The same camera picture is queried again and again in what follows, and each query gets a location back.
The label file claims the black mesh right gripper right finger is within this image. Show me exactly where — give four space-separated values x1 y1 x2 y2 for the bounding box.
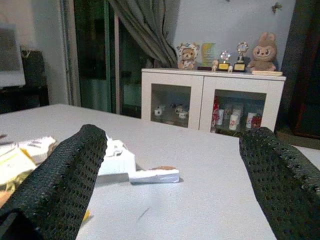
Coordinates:
239 126 320 240

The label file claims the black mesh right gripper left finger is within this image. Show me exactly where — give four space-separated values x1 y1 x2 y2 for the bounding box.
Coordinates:
0 124 108 240

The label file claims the white printed paper sheet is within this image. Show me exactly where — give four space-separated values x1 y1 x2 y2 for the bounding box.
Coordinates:
16 136 58 165

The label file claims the white and yellow carton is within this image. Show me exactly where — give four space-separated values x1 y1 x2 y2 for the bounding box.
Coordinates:
0 146 39 195

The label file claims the white crumpled carton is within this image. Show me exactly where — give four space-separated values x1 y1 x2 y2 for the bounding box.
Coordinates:
97 132 137 176

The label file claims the white tumbler with red print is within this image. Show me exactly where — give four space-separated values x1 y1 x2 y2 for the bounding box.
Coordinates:
245 112 258 129
229 113 241 131
215 108 225 126

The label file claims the small white foam piece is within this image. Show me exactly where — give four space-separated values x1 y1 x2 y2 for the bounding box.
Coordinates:
128 164 181 185

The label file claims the black media stand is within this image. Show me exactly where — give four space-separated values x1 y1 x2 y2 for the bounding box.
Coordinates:
0 49 50 115

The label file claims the dark wooden door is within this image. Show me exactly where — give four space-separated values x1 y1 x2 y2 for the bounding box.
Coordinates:
281 0 320 140

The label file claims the light wooden board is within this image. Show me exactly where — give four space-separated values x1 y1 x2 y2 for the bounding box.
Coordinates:
251 69 284 77

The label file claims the white glass-door cabinet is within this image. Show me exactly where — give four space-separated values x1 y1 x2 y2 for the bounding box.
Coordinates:
141 67 287 134

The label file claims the beige rabbit plush toy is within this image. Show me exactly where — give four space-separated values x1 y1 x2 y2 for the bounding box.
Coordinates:
246 31 279 72

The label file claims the grey white-framed screen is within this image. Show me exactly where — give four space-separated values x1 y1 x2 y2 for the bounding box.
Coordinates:
0 23 26 88

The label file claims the dark glass sliding door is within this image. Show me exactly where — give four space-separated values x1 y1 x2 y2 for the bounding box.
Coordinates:
59 0 153 118

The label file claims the crystal ball trophy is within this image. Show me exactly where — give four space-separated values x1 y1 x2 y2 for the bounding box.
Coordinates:
217 50 232 72

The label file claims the glass award plaque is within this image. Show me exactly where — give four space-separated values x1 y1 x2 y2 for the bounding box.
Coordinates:
197 42 217 71

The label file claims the brown bear plush toy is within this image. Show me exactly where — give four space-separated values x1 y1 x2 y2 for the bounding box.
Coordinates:
176 42 200 71

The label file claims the grey curtain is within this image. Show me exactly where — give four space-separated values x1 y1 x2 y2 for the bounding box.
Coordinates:
107 0 181 69

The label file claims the ring-top trophy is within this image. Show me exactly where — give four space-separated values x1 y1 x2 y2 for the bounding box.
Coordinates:
233 41 249 73

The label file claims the butterfly wall decoration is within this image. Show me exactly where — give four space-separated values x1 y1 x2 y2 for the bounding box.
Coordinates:
271 1 283 15

